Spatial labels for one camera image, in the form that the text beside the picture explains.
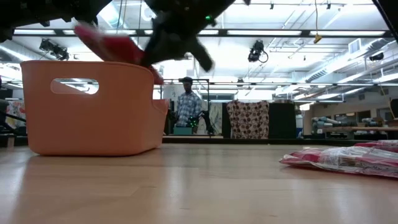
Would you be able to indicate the brown dotted cloth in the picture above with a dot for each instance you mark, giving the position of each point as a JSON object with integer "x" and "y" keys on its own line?
{"x": 248, "y": 119}

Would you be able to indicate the colourful patterned cloth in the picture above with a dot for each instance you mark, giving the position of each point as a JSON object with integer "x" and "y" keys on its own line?
{"x": 17, "y": 112}

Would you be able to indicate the black partition panel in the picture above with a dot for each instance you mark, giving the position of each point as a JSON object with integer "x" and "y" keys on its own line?
{"x": 282, "y": 121}

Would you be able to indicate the black ceiling spotlight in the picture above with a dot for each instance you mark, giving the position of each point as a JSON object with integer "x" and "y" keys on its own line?
{"x": 46, "y": 45}
{"x": 255, "y": 51}
{"x": 61, "y": 53}

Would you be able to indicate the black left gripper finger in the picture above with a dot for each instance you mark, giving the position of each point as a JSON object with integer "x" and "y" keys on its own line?
{"x": 152, "y": 54}
{"x": 202, "y": 57}

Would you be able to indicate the orange plastic basket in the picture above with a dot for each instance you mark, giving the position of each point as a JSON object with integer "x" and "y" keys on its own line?
{"x": 93, "y": 124}

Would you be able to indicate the person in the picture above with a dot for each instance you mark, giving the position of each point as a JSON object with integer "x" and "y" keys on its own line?
{"x": 188, "y": 105}

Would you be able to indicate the teal box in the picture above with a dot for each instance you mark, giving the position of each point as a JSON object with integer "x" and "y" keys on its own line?
{"x": 183, "y": 130}

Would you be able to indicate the white air vent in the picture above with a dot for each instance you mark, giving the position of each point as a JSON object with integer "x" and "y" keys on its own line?
{"x": 354, "y": 46}

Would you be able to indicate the wooden background table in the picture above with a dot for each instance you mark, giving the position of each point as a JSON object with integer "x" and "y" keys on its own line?
{"x": 357, "y": 128}

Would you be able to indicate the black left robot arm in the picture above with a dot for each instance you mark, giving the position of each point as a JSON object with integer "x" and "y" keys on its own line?
{"x": 46, "y": 12}

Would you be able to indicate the red microwave popcorn bag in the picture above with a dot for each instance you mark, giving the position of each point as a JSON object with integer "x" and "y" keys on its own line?
{"x": 382, "y": 145}
{"x": 115, "y": 46}
{"x": 342, "y": 161}

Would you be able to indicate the background robot with green lights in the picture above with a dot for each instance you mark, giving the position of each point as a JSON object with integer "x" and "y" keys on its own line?
{"x": 194, "y": 121}

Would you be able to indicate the floral cloth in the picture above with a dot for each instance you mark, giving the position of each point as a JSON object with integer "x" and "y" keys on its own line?
{"x": 216, "y": 118}

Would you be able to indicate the black ceiling speaker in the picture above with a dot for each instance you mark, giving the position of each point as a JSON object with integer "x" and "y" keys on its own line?
{"x": 377, "y": 56}

